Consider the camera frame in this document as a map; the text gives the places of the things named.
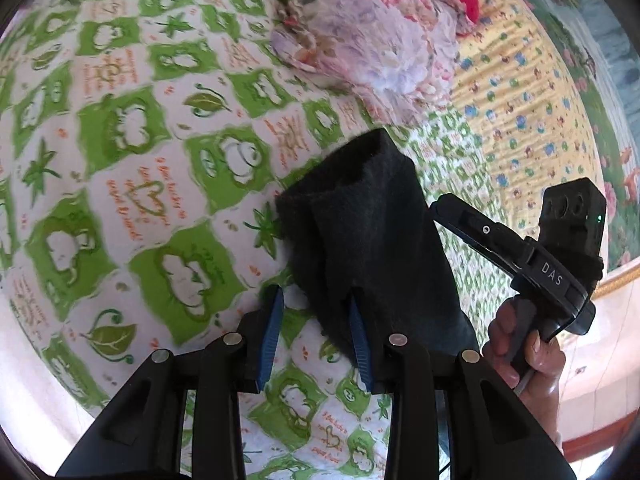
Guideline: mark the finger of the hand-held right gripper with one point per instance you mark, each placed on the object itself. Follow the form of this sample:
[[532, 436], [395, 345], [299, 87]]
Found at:
[[475, 227]]

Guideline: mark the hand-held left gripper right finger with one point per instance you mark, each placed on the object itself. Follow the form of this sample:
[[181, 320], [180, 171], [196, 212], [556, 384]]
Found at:
[[361, 347]]

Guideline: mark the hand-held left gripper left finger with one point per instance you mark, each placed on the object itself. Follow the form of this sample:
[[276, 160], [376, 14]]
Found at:
[[269, 340]]

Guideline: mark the black pants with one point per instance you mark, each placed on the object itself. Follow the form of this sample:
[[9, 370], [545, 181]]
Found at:
[[370, 235]]

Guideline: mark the person's right forearm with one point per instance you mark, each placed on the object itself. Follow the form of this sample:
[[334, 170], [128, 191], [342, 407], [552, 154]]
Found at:
[[550, 427]]

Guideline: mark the person's right hand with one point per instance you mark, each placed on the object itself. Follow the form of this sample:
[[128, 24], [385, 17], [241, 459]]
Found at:
[[547, 375]]

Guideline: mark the yellow printed quilt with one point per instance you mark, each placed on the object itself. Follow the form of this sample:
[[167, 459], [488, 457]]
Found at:
[[525, 110]]

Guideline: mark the pink floral cloth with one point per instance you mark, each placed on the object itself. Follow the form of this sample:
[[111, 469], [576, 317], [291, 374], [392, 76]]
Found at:
[[375, 50]]

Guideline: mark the green checkered cartoon bed sheet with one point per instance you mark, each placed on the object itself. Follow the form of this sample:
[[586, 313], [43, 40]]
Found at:
[[125, 160]]

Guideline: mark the floral wall poster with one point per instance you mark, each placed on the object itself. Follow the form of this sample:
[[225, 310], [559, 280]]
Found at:
[[600, 60]]

